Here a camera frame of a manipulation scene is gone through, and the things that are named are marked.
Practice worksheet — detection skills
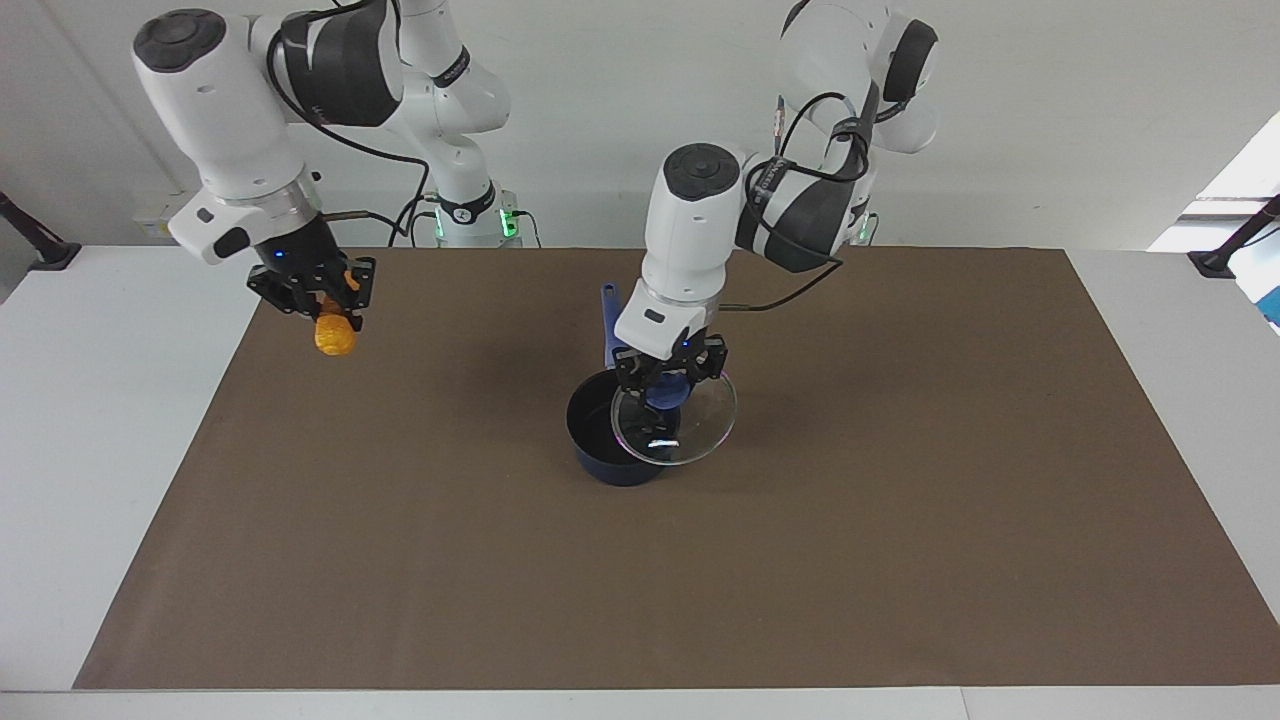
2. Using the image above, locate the dark blue long-handled pot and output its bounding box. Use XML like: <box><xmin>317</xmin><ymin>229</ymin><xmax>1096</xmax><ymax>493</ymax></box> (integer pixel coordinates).
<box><xmin>566</xmin><ymin>283</ymin><xmax>691</xmax><ymax>489</ymax></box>

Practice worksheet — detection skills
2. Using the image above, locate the glass lid with blue knob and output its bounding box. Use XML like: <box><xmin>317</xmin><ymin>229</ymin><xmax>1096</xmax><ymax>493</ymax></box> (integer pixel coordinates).
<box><xmin>609</xmin><ymin>367</ymin><xmax>739</xmax><ymax>467</ymax></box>

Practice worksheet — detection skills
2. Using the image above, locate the brown table mat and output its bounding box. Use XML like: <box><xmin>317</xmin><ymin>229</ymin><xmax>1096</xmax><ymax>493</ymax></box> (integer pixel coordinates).
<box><xmin>72</xmin><ymin>247</ymin><xmax>1280</xmax><ymax>691</ymax></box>

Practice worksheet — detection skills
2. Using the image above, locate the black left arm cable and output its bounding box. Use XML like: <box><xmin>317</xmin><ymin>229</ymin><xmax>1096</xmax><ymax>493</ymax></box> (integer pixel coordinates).
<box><xmin>718</xmin><ymin>92</ymin><xmax>883</xmax><ymax>314</ymax></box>

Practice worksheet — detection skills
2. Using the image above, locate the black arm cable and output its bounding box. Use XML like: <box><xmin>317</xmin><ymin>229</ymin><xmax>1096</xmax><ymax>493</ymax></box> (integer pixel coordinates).
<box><xmin>718</xmin><ymin>92</ymin><xmax>883</xmax><ymax>314</ymax></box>
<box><xmin>264</xmin><ymin>0</ymin><xmax>433</xmax><ymax>247</ymax></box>

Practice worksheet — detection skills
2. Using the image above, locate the yellow corn cob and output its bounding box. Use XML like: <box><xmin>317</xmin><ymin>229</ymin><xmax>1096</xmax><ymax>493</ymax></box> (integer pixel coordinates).
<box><xmin>313</xmin><ymin>270</ymin><xmax>359</xmax><ymax>359</ymax></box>

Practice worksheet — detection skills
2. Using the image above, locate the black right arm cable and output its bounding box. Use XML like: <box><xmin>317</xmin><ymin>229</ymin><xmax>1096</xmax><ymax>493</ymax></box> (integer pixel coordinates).
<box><xmin>264</xmin><ymin>0</ymin><xmax>433</xmax><ymax>247</ymax></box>

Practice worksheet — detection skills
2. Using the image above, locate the white wall socket box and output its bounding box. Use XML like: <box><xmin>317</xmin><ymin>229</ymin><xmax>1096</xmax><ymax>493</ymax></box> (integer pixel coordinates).
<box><xmin>134</xmin><ymin>194</ymin><xmax>201</xmax><ymax>242</ymax></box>

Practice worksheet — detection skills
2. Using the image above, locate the black right base cable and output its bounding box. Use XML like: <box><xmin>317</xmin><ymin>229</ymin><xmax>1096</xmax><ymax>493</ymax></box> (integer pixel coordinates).
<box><xmin>388</xmin><ymin>193</ymin><xmax>543</xmax><ymax>249</ymax></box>

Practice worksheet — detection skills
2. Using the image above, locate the black clamp stand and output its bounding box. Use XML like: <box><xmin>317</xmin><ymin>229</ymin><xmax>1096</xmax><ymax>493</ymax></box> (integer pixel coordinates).
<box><xmin>0</xmin><ymin>190</ymin><xmax>82</xmax><ymax>272</ymax></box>
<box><xmin>1188</xmin><ymin>194</ymin><xmax>1280</xmax><ymax>279</ymax></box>

